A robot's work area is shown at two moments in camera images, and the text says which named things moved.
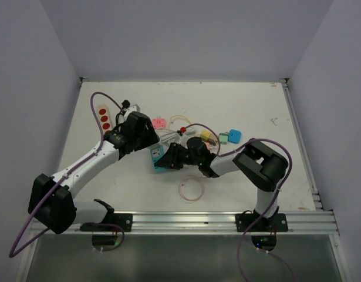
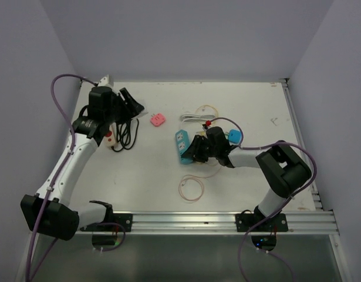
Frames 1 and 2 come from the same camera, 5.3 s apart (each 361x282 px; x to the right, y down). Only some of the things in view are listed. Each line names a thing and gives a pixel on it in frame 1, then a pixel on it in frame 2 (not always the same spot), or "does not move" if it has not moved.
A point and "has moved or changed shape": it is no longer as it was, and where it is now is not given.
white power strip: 161,140 → 142,113
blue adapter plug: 234,136 does not move
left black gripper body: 147,137 → 118,111
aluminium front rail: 172,222 does not move
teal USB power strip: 157,151 → 183,142
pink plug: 159,123 has moved or changed shape
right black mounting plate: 278,222 does not move
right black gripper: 171,158 → 194,151
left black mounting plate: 124,220 does not move
